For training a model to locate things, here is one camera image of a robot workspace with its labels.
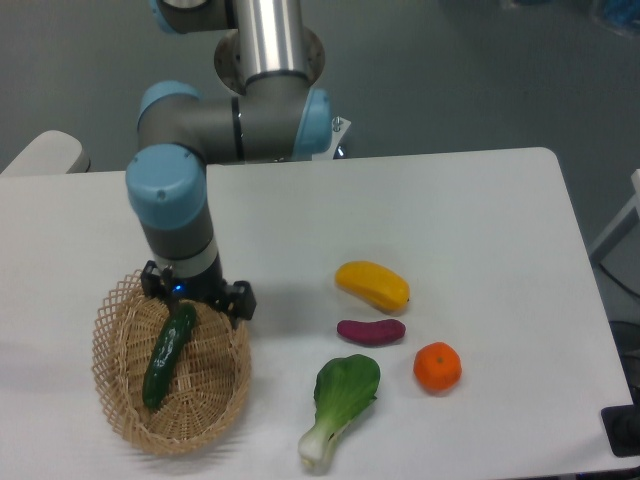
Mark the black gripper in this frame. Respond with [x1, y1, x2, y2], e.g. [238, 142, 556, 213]
[140, 259, 257, 328]

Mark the green cucumber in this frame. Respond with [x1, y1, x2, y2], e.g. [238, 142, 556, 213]
[142, 303, 197, 410]

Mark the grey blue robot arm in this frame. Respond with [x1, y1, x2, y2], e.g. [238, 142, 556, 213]
[125, 1, 332, 324]

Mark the woven wicker basket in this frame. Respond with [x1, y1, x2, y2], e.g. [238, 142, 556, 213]
[92, 270, 251, 456]

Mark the green bok choy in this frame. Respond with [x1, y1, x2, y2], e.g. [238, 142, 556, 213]
[298, 354, 381, 471]

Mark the yellow mango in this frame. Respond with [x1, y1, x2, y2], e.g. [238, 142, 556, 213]
[334, 260, 411, 313]

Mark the purple sweet potato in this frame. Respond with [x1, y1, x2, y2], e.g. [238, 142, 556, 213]
[336, 319, 406, 347]

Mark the white chair armrest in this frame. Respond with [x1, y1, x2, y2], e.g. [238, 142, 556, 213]
[1, 130, 91, 177]

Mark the orange tangerine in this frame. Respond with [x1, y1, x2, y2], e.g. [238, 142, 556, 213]
[413, 342, 463, 393]

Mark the black device at table edge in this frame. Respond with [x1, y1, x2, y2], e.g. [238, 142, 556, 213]
[601, 405, 639, 458]

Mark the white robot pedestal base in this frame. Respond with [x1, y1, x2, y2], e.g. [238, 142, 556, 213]
[214, 27, 351, 160]

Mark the white frame at right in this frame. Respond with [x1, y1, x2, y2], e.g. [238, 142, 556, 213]
[587, 169, 639, 266]

